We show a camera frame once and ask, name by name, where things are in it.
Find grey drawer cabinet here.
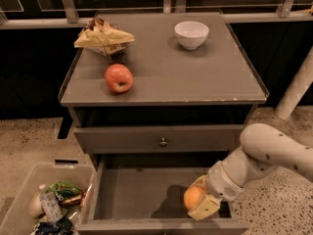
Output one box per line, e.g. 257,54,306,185
58,12,270,235

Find metal railing frame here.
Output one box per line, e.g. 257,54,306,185
0,0,313,29

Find red apple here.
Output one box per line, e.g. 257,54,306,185
105,64,133,93

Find dark blue snack packet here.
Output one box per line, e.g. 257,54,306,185
29,217,74,235

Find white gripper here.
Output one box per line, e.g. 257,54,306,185
188,161,244,220

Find white bowl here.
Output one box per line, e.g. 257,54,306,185
174,21,209,50

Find white diagonal post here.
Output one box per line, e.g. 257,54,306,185
275,47,313,119

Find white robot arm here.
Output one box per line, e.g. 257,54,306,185
184,123,313,220

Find round metal drawer knob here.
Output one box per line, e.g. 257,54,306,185
159,138,168,147

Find clear plastic bin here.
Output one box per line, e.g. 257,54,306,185
0,164,94,235

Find open grey middle drawer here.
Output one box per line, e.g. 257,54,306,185
77,153,248,235

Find brown can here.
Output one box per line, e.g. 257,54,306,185
60,195,82,208

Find green snack packet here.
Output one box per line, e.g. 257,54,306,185
49,181,82,202

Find plastic water bottle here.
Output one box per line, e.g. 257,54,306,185
39,184,63,222

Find yellow chip bag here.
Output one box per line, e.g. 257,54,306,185
73,17,135,57

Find white round object in bin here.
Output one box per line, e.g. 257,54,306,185
28,192,44,219

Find closed grey upper drawer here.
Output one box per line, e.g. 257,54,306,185
74,124,245,154

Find orange fruit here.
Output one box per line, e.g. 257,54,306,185
184,186,204,211

